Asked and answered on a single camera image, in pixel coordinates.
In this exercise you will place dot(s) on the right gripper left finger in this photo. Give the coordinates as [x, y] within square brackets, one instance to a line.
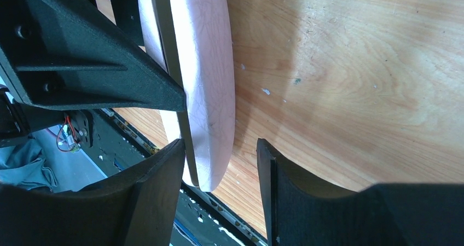
[136, 206]

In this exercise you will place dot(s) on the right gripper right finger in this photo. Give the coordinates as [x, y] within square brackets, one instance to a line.
[301, 208]

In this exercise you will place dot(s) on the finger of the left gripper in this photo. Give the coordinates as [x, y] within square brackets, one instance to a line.
[66, 55]
[127, 18]

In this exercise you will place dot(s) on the pink glasses case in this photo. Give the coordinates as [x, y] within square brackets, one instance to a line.
[205, 48]

